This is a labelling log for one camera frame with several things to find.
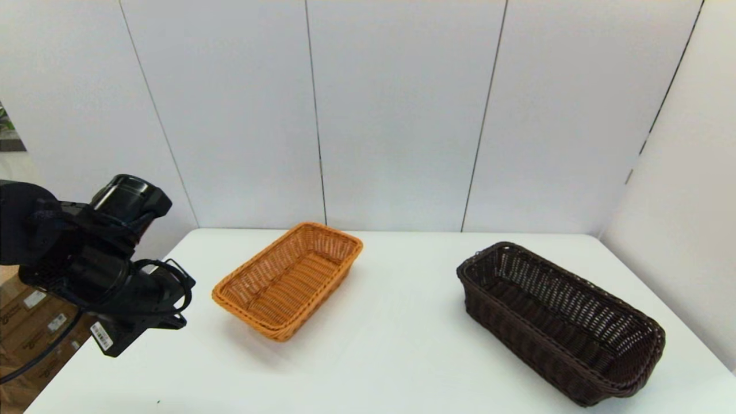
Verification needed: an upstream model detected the brown cardboard box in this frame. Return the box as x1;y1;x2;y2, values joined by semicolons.
0;333;98;397
0;374;41;414
0;264;81;340
0;305;93;369

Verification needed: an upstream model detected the orange wicker basket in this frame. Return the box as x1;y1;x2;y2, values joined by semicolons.
211;222;364;343

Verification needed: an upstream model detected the black labelled wrist camera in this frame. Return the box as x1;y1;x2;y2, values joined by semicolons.
91;310;188;358

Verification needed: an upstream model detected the dark brown wicker basket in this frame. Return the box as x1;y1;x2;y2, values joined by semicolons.
457;241;666;408

